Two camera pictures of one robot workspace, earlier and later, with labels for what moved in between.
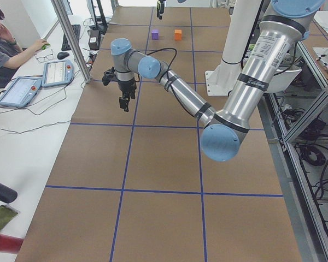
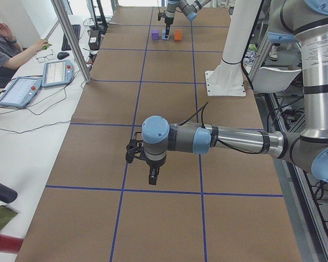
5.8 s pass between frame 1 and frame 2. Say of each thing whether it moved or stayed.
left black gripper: moved
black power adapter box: stayed
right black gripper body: moved
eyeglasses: stayed
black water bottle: stayed
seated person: stayed
